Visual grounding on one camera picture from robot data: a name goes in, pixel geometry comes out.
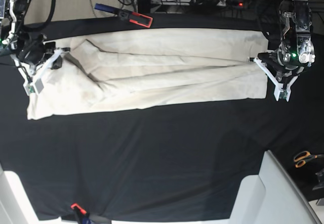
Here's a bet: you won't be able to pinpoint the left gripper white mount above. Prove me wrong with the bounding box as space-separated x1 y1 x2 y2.
249 51 304 101

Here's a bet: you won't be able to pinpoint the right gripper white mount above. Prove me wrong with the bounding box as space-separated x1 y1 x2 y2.
11 34 70 96

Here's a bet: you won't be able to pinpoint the white T-shirt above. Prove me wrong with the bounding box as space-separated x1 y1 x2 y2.
27 28 268 120

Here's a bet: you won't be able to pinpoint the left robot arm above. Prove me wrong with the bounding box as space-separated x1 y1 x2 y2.
249 0 315 101

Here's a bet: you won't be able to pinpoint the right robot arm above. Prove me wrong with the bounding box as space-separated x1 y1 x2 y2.
1 0 70 96

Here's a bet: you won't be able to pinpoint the white plastic bin right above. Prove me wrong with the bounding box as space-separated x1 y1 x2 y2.
228 150 321 224

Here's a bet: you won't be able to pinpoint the white plastic bin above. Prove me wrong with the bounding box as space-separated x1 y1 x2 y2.
228 150 321 224
1 169 62 223

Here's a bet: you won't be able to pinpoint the white plastic bin left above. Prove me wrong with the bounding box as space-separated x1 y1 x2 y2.
1 169 62 223

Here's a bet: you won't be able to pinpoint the black table cloth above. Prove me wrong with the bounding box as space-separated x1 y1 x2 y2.
0 14 324 222

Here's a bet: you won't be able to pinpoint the red black clamp near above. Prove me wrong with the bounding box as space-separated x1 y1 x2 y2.
61 202 111 224

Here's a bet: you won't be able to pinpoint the orange handled scissors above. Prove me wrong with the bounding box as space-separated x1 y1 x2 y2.
293 151 323 168

